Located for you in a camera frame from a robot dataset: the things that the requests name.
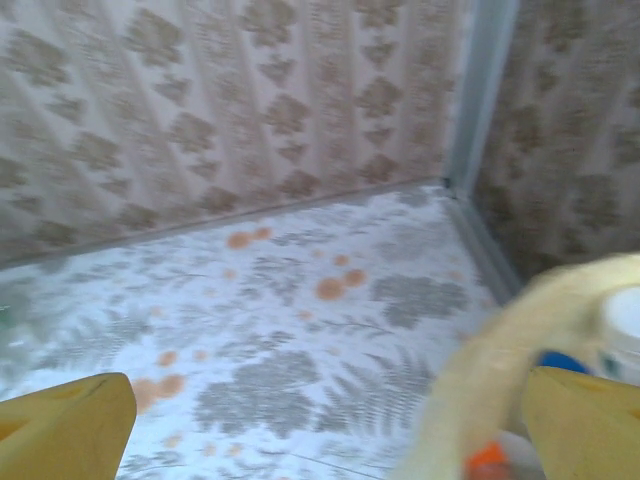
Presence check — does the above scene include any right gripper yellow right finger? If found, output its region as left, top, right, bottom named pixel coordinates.
left=524, top=365, right=640, bottom=480

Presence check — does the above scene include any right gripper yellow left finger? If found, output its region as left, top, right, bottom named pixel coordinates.
left=0, top=372, right=138, bottom=480

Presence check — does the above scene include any dark label blue cap bottle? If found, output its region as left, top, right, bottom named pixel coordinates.
left=535, top=349, right=592, bottom=377

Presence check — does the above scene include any orange label orange cap bottle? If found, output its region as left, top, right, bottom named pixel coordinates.
left=464, top=429, right=544, bottom=480

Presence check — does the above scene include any milk tea bottle green label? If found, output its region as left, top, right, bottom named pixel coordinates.
left=597, top=287, right=640, bottom=389

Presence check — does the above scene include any yellow round plastic bin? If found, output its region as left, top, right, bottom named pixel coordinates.
left=394, top=252, right=640, bottom=480

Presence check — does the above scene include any floral patterned table cover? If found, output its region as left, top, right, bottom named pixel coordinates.
left=0, top=182, right=506, bottom=480

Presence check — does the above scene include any aluminium table edge rail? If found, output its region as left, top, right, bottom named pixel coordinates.
left=444, top=184, right=526, bottom=306

